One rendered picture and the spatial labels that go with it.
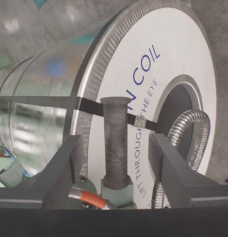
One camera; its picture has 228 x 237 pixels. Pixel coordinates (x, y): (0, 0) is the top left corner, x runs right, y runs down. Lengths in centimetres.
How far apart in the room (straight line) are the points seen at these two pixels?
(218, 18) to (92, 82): 112
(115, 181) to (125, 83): 31
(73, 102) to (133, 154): 27
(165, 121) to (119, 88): 75
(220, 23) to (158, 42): 80
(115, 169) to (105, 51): 30
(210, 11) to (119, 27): 97
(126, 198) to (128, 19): 46
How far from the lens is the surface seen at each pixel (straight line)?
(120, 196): 28
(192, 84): 92
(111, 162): 24
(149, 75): 59
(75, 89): 42
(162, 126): 120
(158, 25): 67
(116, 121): 22
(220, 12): 139
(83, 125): 40
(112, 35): 48
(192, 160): 35
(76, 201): 28
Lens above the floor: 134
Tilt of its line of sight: 31 degrees down
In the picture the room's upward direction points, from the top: 133 degrees counter-clockwise
